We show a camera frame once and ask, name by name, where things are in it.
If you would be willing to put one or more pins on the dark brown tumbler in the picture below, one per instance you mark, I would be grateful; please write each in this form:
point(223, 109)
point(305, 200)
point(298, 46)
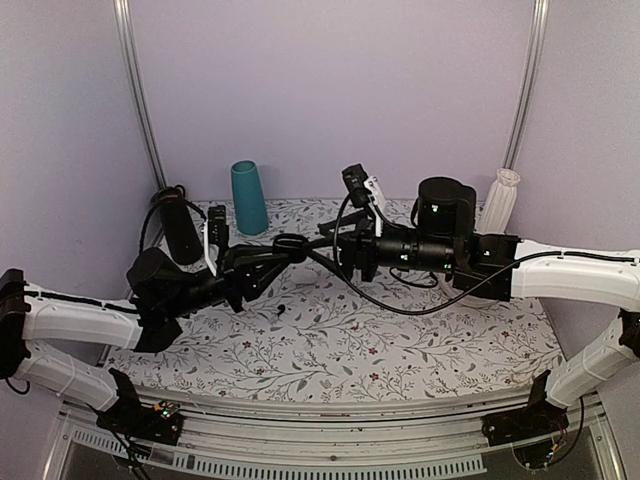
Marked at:
point(179, 230)

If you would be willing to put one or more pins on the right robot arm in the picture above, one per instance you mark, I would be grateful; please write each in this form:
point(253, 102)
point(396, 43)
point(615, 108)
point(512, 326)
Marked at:
point(442, 239)

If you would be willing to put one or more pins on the floral table mat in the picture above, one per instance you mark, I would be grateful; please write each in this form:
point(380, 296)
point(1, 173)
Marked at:
point(396, 338)

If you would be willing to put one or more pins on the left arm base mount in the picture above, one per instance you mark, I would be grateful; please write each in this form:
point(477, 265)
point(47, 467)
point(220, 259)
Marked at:
point(131, 418)

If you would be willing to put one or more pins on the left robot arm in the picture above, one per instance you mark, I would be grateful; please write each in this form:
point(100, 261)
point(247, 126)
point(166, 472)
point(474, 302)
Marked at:
point(163, 293)

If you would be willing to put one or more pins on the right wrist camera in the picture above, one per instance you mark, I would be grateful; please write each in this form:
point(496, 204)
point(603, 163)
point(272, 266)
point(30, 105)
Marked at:
point(366, 194)

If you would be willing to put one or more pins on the grey mug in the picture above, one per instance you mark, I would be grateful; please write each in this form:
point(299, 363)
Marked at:
point(171, 192)

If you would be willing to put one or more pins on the teal cup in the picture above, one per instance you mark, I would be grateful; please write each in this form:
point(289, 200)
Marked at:
point(249, 203)

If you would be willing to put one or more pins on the right metal frame post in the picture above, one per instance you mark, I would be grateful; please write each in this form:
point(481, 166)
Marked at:
point(532, 63)

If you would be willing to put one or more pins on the left metal frame post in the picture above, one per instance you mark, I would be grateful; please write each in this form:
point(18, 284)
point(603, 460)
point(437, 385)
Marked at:
point(126, 36)

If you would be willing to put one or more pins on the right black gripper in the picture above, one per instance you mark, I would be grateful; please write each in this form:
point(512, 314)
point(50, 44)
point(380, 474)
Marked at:
point(360, 240)

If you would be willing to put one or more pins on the black earbud charging case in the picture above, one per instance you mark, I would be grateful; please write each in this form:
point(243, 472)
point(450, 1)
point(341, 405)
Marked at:
point(294, 246)

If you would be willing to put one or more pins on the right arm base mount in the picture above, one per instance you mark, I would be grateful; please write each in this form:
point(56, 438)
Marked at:
point(523, 423)

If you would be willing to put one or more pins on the aluminium front rail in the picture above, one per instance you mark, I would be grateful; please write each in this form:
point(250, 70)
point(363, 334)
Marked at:
point(432, 438)

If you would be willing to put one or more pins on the white ribbed vase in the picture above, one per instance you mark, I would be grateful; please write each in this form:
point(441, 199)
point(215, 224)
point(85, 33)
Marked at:
point(500, 202)

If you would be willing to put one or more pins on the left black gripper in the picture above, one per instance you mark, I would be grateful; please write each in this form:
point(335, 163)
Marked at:
point(240, 276)

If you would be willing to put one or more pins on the metal frame post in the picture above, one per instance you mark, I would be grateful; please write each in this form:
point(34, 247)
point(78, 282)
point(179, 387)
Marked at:
point(532, 63)
point(126, 36)

